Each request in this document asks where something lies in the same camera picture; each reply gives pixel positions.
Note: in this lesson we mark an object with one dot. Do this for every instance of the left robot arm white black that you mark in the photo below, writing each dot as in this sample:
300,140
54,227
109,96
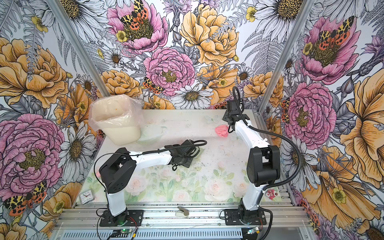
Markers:
118,169

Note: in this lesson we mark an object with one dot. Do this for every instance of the white trash bin plastic liner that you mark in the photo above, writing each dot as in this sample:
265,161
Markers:
119,117

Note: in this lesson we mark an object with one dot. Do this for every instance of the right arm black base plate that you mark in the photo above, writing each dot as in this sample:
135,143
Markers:
238,217

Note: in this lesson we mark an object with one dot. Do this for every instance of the aluminium rail frame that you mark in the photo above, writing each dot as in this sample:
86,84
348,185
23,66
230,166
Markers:
205,222

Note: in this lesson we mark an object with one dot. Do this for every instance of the small beige clip on rail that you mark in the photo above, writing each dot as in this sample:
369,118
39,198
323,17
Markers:
182,212

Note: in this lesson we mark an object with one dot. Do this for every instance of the green dustpan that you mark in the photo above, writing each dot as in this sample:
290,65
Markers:
197,155

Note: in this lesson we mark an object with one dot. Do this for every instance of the pink paper scrap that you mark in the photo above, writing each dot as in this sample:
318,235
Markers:
222,131

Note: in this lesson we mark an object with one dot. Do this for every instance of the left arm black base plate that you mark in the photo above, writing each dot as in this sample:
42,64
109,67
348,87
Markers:
129,218

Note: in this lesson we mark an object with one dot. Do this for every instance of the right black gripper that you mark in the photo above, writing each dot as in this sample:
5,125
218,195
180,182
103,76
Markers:
226,116

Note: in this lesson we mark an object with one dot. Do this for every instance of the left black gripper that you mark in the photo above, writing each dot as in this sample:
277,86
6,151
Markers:
187,163

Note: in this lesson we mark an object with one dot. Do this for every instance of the small white clock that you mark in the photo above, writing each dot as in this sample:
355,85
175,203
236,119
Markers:
86,197

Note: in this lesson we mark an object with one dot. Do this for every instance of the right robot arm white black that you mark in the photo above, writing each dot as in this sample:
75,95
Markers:
263,166

